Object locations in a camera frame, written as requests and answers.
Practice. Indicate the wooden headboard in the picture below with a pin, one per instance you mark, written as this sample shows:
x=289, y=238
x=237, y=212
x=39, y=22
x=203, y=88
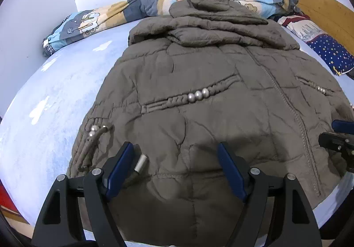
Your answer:
x=318, y=6

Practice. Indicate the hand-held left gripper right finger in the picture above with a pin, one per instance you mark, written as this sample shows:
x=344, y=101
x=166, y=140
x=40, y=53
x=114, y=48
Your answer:
x=232, y=172

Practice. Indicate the patchwork cartoon quilt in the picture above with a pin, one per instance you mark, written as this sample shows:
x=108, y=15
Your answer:
x=91, y=21

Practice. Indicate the red cloth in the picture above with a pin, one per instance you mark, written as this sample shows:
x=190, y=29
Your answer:
x=7, y=202

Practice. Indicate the light blue bed sheet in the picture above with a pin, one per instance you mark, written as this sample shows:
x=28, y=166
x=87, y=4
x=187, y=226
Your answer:
x=55, y=97

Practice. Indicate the star printed pillow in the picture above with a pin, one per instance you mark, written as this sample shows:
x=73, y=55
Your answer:
x=329, y=47

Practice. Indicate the brown padded jacket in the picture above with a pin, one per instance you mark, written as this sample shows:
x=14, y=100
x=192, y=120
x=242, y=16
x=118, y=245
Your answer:
x=221, y=114

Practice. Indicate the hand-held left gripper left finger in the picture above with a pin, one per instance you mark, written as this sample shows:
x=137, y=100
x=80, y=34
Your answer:
x=119, y=172

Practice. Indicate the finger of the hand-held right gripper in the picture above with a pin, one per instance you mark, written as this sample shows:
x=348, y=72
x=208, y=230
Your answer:
x=343, y=125
x=332, y=142

